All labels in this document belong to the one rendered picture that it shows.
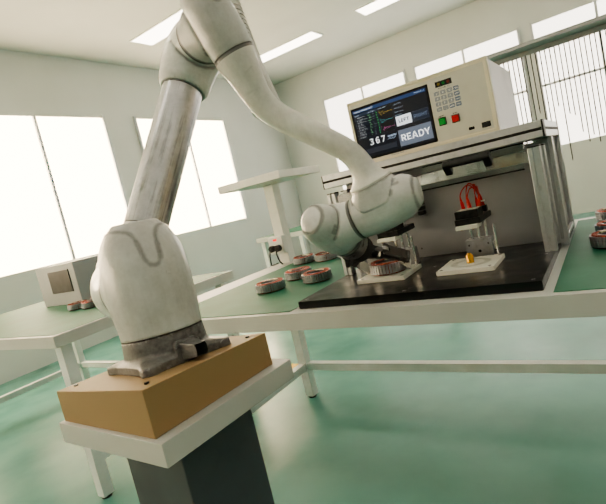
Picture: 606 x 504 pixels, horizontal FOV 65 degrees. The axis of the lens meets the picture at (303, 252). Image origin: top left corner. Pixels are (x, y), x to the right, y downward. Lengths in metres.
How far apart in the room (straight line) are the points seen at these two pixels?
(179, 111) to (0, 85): 4.90
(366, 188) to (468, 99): 0.51
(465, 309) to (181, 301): 0.62
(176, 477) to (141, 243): 0.41
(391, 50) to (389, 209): 7.39
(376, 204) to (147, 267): 0.51
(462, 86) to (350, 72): 7.23
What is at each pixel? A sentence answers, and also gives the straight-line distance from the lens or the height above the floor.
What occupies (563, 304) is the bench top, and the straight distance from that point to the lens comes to 1.09.
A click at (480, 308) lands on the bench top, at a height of 0.73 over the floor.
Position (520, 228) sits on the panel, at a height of 0.82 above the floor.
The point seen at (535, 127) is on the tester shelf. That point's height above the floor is 1.10.
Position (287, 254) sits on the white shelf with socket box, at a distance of 2.46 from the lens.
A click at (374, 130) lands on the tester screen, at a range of 1.56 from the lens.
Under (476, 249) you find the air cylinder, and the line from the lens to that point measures 1.49.
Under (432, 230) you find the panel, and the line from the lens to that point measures 1.65.
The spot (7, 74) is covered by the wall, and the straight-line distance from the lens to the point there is 6.14.
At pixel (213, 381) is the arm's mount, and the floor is 0.78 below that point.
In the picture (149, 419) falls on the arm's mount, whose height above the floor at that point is 0.78.
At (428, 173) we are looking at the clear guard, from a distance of 1.24.
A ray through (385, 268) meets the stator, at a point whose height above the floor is 0.80.
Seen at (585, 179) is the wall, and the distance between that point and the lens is 7.73.
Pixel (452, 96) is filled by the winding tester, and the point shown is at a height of 1.24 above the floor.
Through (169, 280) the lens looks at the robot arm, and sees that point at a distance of 0.89.
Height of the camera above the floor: 1.05
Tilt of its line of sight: 6 degrees down
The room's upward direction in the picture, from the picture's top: 13 degrees counter-clockwise
